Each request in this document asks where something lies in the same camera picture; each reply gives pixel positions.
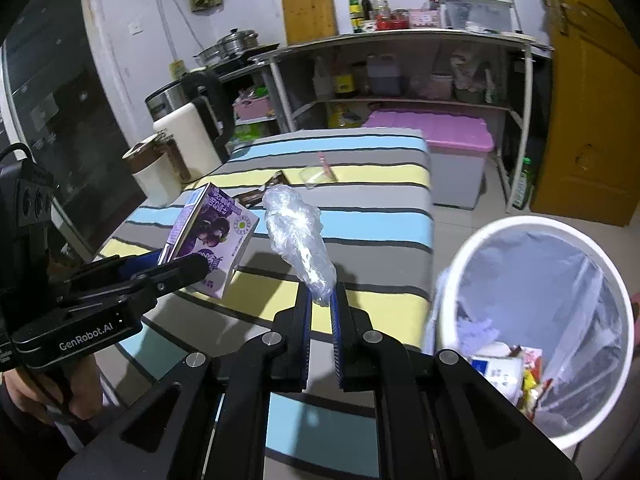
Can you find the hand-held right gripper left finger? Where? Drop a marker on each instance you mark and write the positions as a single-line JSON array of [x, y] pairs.
[[302, 340]]

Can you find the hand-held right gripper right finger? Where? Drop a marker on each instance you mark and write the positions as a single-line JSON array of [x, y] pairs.
[[337, 340]]

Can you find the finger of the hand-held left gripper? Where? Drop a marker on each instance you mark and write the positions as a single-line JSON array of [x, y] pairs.
[[170, 272], [140, 262]]

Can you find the purple drink carton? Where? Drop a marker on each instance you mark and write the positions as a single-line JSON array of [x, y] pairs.
[[215, 230]]

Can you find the clear plastic bag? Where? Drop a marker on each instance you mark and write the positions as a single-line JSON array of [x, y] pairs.
[[295, 230]]

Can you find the lavender knit cloth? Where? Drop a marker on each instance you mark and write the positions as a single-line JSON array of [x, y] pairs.
[[475, 335]]

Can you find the red snack wrapper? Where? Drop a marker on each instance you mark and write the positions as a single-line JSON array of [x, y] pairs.
[[532, 357]]

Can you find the yellow snack packet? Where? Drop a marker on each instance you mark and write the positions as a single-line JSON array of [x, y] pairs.
[[530, 390]]

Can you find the white trash bin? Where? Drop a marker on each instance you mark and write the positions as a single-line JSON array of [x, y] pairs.
[[550, 285], [590, 425]]

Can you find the person's left hand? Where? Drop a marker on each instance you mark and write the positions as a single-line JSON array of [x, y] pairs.
[[80, 385]]

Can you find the white and brown jug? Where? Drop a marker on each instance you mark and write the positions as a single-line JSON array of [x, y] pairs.
[[155, 175]]

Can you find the brown snack wrapper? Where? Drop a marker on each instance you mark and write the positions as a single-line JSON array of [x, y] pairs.
[[250, 197]]

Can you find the striped tablecloth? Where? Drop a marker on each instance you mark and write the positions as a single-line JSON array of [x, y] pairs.
[[380, 230]]

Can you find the cream appliance jug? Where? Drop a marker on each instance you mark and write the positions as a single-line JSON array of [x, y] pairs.
[[190, 135]]

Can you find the clear plastic cup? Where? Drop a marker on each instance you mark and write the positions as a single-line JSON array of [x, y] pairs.
[[315, 176]]

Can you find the pink plastic piece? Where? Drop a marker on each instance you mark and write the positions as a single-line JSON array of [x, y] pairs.
[[325, 161]]

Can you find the pink plastic basket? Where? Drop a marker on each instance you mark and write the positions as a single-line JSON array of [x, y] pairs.
[[255, 109]]

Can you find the pink lid storage box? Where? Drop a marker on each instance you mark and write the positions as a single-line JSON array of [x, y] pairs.
[[425, 130]]

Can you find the steel steamer pot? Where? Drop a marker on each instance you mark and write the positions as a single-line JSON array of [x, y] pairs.
[[235, 42]]

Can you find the green glass bottle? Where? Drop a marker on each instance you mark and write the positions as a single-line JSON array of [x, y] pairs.
[[522, 187]]

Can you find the yellow label bottle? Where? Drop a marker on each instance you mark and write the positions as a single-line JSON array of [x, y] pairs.
[[344, 82]]

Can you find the purple plastic jug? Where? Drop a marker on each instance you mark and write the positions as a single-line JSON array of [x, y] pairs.
[[385, 77]]

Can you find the bundle of plastic bags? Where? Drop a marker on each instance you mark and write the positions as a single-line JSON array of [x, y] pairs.
[[470, 77]]

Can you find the wooden cutting board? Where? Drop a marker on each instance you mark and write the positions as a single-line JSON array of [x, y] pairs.
[[307, 10]]

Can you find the metal shelf rack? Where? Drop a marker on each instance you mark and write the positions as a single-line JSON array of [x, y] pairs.
[[400, 37]]

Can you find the red jar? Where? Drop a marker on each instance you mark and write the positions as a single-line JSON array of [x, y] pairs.
[[392, 21]]

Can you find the dark sauce bottle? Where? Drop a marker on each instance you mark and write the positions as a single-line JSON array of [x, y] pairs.
[[367, 5]]

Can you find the pink container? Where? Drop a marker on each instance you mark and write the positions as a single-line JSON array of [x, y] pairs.
[[424, 19]]

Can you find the clear bottle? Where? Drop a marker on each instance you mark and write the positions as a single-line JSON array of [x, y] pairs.
[[382, 7]]

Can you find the yellow wooden door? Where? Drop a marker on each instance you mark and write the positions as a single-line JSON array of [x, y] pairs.
[[595, 110]]

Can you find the clear storage box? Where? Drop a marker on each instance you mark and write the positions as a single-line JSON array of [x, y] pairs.
[[475, 12]]

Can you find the metal door latch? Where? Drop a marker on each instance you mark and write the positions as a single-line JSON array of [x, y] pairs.
[[559, 10]]

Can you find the white wall switch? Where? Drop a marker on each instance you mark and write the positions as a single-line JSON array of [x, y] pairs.
[[135, 27]]

